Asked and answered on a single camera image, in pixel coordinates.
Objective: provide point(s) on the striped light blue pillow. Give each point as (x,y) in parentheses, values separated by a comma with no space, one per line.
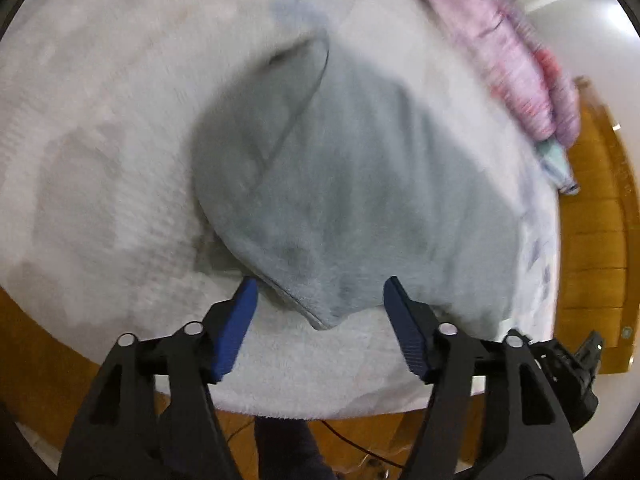
(560,167)

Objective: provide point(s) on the grey zip hoodie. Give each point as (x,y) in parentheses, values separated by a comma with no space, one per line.
(350,185)

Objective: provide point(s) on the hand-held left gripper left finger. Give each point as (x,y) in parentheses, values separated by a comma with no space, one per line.
(235,330)

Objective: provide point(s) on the person's dark trouser leg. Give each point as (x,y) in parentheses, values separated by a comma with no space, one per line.
(290,450)

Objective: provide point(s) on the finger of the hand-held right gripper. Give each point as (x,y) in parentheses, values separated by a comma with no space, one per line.
(590,355)

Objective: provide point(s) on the purple floral quilt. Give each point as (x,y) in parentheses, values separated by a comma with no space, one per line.
(500,50)

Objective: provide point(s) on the wooden bed headboard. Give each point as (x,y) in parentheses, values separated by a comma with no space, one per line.
(595,240)

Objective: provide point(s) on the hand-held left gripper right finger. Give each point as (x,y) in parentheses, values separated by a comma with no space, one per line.
(407,330)

